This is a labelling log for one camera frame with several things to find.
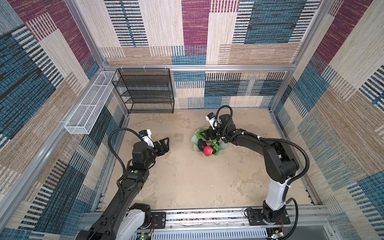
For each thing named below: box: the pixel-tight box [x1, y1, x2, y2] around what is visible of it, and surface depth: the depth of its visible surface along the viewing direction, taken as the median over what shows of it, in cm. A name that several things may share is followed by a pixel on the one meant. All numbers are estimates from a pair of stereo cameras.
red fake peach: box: [203, 146, 214, 156], surface depth 93 cm
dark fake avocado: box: [197, 138, 207, 151], surface depth 98 cm
